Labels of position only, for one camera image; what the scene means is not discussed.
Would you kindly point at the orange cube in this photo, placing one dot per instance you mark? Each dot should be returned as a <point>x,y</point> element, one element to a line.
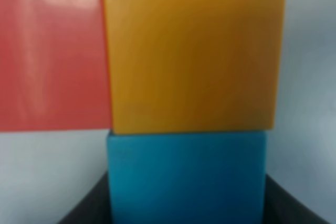
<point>180,66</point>

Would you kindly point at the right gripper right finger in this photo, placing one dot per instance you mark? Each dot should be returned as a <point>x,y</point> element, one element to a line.
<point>282,208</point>

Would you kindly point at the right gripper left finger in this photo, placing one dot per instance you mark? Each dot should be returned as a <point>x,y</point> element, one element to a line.
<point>95,207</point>

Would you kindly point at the blue cube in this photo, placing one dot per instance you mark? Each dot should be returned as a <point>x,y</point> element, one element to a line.
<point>187,178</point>

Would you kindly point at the red cube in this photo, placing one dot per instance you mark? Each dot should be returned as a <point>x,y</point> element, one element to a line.
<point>53,66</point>

